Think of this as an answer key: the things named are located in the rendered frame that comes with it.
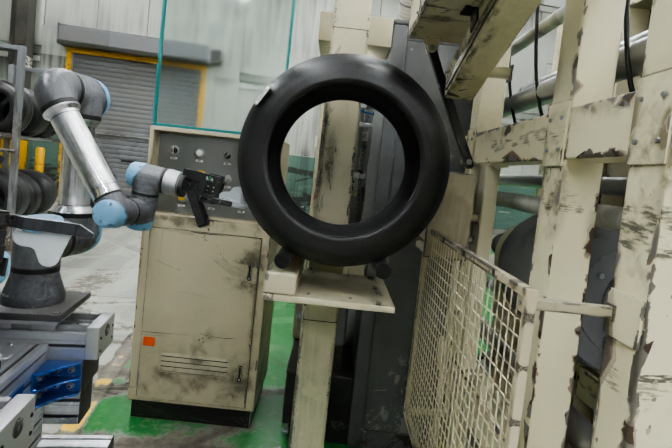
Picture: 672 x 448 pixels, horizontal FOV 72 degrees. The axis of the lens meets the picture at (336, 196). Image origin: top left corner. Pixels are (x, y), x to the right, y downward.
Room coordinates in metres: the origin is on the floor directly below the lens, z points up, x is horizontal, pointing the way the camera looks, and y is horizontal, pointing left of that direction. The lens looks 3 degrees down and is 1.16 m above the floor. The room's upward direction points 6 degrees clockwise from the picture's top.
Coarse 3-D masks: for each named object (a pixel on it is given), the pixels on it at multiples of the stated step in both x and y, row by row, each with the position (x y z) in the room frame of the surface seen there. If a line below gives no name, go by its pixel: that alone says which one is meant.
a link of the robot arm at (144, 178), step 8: (128, 168) 1.33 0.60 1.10; (136, 168) 1.33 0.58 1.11; (144, 168) 1.33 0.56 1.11; (152, 168) 1.34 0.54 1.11; (160, 168) 1.35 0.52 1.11; (128, 176) 1.33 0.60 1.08; (136, 176) 1.32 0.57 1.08; (144, 176) 1.32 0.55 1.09; (152, 176) 1.33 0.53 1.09; (160, 176) 1.33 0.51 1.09; (128, 184) 1.34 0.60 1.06; (136, 184) 1.33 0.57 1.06; (144, 184) 1.33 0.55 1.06; (152, 184) 1.33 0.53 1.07; (160, 184) 1.33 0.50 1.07; (144, 192) 1.33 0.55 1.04; (152, 192) 1.34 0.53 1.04; (160, 192) 1.35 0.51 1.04
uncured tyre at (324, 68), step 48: (288, 96) 1.24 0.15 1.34; (336, 96) 1.53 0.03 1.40; (384, 96) 1.52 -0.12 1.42; (240, 144) 1.28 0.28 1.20; (432, 144) 1.24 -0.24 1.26; (288, 192) 1.55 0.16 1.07; (432, 192) 1.25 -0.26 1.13; (288, 240) 1.25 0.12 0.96; (336, 240) 1.24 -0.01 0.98; (384, 240) 1.24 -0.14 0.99
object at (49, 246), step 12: (24, 216) 0.58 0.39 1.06; (24, 228) 0.57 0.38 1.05; (36, 228) 0.57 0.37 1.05; (48, 228) 0.58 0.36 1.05; (60, 228) 0.58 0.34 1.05; (72, 228) 0.59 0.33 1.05; (84, 228) 0.59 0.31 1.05; (24, 240) 0.58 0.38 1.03; (36, 240) 0.58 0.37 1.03; (48, 240) 0.59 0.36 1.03; (60, 240) 0.59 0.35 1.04; (36, 252) 0.58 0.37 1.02; (48, 252) 0.58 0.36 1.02; (60, 252) 0.59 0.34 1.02; (48, 264) 0.58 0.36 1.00
